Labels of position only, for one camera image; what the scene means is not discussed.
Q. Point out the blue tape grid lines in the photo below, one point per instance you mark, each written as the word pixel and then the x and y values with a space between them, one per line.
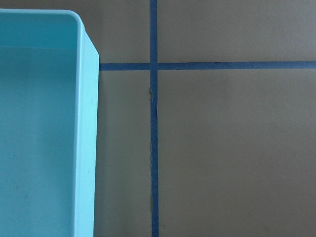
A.
pixel 154 66

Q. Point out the light blue plastic bin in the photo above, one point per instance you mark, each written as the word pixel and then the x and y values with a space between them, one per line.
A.
pixel 49 71

